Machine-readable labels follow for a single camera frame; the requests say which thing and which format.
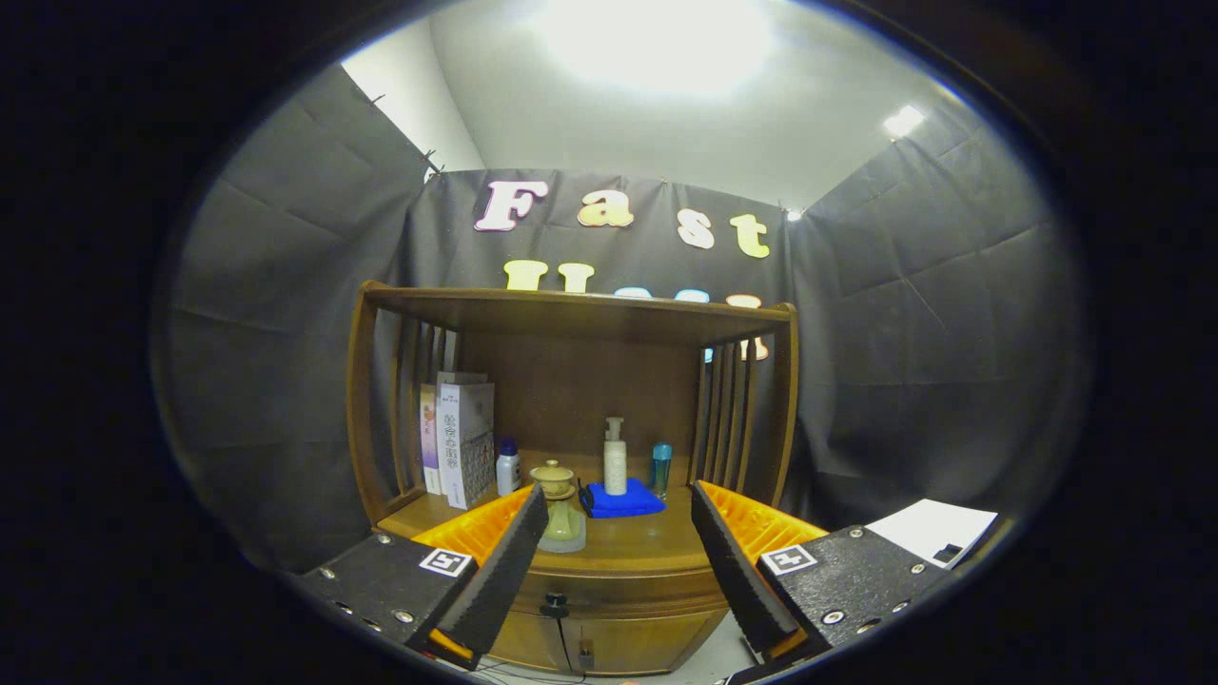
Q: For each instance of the large ceiling light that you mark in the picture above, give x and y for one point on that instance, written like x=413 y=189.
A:
x=657 y=43

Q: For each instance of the small white bottle blue cap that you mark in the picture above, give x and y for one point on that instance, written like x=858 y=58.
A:
x=508 y=471

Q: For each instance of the blue cylinder bottle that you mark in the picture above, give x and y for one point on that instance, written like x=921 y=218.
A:
x=661 y=471

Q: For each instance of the white appliance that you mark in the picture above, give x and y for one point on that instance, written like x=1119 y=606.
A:
x=928 y=528

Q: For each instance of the blue folded cloth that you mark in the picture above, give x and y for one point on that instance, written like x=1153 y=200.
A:
x=623 y=504

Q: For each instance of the yellow lidded teacup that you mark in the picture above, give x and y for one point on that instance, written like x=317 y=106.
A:
x=552 y=474

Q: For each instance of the pale green cone ornament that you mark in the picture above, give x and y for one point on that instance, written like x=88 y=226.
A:
x=563 y=528

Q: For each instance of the wooden cabinet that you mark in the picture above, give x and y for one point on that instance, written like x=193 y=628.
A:
x=571 y=381

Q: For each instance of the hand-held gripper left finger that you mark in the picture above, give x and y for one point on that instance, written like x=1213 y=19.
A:
x=504 y=571

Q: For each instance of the white pump bottle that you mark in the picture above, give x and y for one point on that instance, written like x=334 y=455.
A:
x=616 y=461

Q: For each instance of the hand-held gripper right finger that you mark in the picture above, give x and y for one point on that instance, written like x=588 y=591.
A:
x=737 y=571

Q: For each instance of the wooden countertop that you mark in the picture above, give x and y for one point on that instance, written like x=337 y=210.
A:
x=638 y=542

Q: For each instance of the purple box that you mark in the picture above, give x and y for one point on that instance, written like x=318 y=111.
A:
x=430 y=438

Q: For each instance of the wooden drawer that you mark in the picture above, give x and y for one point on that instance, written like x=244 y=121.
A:
x=647 y=595

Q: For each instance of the black backdrop cloth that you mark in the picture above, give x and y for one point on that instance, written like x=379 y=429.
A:
x=285 y=333

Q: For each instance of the small ceiling light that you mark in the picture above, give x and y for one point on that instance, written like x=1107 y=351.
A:
x=904 y=122

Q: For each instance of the white patterned box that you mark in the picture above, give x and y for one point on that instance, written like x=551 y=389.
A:
x=468 y=447

